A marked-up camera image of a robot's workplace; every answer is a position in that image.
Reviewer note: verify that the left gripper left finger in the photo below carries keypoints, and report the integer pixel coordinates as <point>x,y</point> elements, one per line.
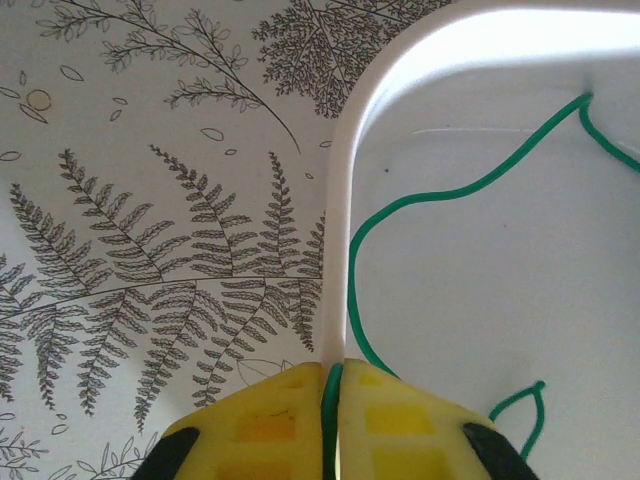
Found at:
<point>260,425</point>

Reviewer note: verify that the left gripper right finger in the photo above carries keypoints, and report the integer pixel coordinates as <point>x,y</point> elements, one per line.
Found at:
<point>400,430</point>

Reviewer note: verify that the white plastic bin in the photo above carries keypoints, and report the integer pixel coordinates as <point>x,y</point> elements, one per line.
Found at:
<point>500,275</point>

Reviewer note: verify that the fern print tablecloth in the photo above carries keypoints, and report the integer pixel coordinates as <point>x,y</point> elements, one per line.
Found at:
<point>150,150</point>

